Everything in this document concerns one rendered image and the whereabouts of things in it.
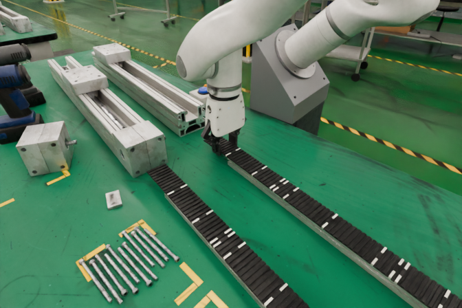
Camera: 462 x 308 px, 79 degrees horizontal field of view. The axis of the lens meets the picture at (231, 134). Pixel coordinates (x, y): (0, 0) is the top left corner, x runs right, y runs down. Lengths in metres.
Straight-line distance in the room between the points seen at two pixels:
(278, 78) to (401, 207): 0.50
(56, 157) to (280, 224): 0.58
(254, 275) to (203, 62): 0.38
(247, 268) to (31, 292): 0.37
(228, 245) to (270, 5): 0.42
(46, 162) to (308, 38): 0.82
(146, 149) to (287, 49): 0.57
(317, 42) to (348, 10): 0.13
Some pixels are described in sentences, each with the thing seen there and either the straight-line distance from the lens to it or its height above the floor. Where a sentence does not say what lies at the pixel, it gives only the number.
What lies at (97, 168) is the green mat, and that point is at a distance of 0.83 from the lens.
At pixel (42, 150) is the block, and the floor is 0.85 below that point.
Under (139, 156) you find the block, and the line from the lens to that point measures 0.74.
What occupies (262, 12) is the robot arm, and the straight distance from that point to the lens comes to 0.50.
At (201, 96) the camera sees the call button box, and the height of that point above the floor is 0.84.
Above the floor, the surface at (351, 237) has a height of 0.81.
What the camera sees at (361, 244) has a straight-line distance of 0.60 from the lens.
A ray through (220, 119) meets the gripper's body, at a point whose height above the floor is 0.92.
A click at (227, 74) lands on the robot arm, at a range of 0.64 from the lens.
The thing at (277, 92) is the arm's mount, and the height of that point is 0.88.
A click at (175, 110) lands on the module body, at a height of 0.86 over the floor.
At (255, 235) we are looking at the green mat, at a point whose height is 0.78.
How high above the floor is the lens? 1.26
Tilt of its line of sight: 33 degrees down
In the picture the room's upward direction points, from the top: straight up
